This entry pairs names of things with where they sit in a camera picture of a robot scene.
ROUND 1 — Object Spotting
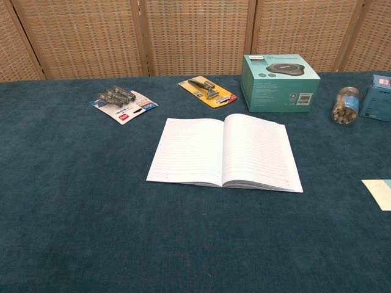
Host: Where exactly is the light blue bookmark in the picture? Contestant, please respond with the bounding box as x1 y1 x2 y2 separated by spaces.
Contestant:
361 179 391 211

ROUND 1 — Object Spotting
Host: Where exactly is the open white lined notebook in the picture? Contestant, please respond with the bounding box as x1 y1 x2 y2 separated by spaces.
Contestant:
145 113 304 194

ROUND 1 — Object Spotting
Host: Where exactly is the yellow razor blister pack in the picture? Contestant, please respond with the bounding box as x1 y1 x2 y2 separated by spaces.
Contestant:
178 75 239 109

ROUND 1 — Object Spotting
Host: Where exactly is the white blue clip blister pack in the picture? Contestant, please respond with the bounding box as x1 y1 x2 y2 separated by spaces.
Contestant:
89 85 159 126

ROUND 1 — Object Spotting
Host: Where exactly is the teal speaker box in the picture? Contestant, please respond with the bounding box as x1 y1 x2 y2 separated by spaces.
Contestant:
239 54 321 114

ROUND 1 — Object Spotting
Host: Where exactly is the woven wooden folding screen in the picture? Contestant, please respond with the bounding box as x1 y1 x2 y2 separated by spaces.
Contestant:
0 0 391 82

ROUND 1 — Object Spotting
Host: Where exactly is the teal table cloth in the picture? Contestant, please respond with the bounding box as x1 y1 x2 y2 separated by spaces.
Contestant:
0 71 391 293

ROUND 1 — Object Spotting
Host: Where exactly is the clear jar with sticks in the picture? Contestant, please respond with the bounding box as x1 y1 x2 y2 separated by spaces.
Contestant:
331 86 362 126

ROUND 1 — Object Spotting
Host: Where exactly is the small blue cardboard box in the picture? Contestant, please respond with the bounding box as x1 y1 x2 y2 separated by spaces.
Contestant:
359 74 391 123

